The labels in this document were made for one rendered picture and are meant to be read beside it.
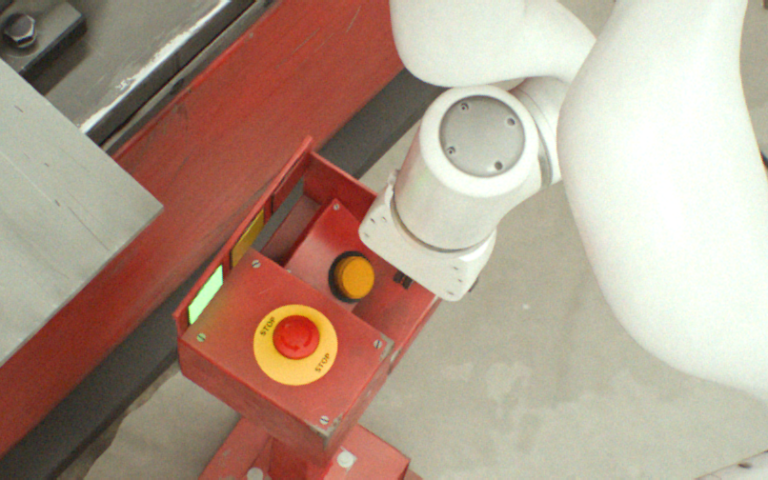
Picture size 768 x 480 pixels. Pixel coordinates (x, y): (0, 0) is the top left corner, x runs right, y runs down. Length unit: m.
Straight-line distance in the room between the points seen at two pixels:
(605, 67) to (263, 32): 0.87
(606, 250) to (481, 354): 1.52
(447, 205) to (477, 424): 1.14
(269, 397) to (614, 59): 0.75
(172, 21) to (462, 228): 0.40
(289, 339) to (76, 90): 0.28
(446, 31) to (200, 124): 0.66
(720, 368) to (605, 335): 1.54
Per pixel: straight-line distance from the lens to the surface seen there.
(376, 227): 1.51
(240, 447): 2.32
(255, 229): 1.66
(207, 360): 1.67
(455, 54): 1.23
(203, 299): 1.64
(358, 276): 1.74
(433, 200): 1.35
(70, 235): 1.46
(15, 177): 1.48
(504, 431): 2.46
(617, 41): 0.97
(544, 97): 1.38
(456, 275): 1.50
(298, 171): 1.68
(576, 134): 0.97
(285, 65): 1.93
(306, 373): 1.65
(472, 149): 1.32
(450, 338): 2.49
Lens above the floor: 2.37
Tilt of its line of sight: 70 degrees down
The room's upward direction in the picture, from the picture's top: 10 degrees clockwise
